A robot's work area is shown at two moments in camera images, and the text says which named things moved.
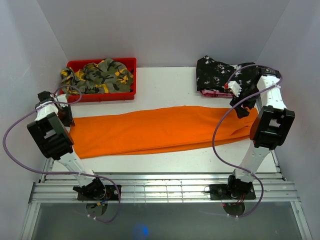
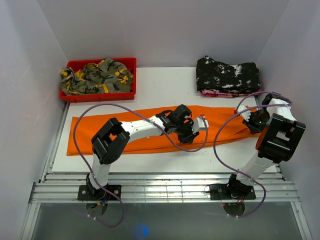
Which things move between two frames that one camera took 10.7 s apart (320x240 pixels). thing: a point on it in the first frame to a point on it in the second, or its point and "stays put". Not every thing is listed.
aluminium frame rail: [164, 187] stays put
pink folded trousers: [218, 94] stays put
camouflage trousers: [106, 76] stays put
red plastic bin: [130, 63] stays put
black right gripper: [242, 112] to [253, 129]
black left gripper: [69, 120] to [189, 138]
